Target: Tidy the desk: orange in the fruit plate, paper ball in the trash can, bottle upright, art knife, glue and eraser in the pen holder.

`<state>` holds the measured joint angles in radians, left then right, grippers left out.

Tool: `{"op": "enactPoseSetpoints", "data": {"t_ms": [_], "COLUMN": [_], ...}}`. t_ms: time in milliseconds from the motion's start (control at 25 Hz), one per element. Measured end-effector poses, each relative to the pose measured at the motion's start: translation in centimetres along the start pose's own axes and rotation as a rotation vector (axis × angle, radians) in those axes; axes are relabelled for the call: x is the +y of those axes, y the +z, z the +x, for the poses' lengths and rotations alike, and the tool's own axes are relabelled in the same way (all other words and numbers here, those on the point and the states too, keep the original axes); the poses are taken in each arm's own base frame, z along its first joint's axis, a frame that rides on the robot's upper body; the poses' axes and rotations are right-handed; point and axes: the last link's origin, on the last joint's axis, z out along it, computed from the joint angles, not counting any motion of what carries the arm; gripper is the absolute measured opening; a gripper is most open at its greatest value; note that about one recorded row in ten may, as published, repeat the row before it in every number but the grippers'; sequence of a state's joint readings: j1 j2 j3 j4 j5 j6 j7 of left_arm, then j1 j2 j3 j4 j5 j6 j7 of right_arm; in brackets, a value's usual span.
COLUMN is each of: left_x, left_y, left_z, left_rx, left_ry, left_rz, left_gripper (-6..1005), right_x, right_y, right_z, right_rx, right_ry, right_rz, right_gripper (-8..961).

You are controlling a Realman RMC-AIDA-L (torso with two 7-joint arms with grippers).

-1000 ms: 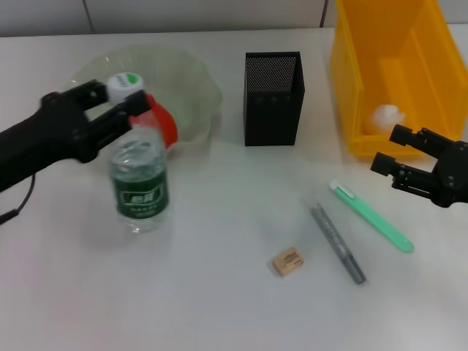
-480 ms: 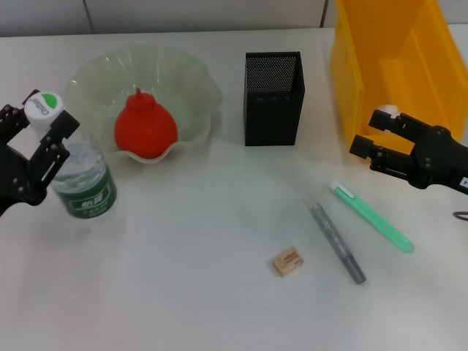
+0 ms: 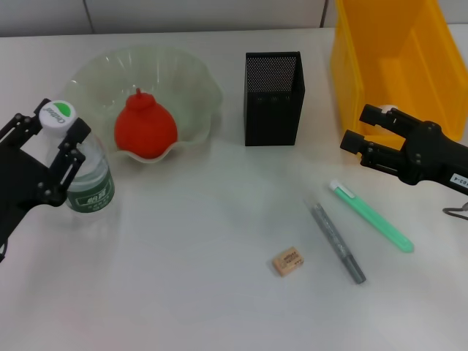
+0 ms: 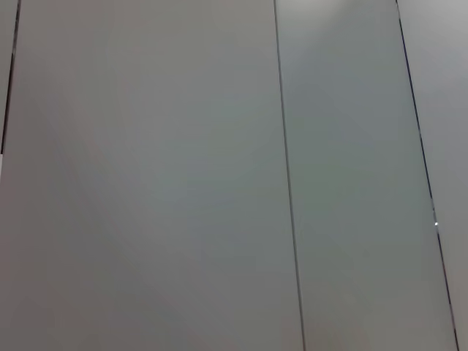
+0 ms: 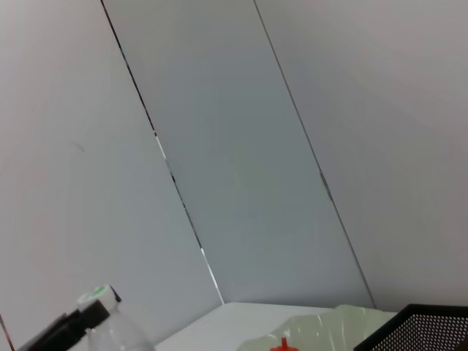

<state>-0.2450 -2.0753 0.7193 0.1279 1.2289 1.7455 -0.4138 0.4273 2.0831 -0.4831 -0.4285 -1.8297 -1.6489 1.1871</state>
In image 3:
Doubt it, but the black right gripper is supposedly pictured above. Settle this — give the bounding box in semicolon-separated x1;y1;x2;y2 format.
339;104;468;191

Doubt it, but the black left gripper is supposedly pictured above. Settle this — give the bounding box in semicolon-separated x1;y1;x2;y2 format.
0;97;91;263

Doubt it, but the clear green-label water bottle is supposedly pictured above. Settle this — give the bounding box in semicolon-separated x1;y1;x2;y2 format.
38;100;116;216

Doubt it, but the green pen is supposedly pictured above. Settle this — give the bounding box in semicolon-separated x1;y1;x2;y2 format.
328;178;415;253

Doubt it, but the grey marker pen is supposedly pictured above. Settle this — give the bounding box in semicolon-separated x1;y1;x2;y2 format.
298;195;367;285

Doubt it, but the tan eraser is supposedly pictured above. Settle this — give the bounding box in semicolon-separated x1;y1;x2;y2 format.
271;246;305;279

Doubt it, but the orange fruit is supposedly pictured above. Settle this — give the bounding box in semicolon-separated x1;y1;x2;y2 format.
113;87;179;159

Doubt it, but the black mesh pen holder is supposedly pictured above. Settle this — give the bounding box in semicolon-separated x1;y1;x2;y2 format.
244;50;306;147

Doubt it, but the translucent wavy fruit plate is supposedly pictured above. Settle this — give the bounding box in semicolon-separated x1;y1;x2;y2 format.
65;45;223;165

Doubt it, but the yellow plastic storage bin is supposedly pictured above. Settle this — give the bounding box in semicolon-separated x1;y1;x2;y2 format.
331;0;464;151

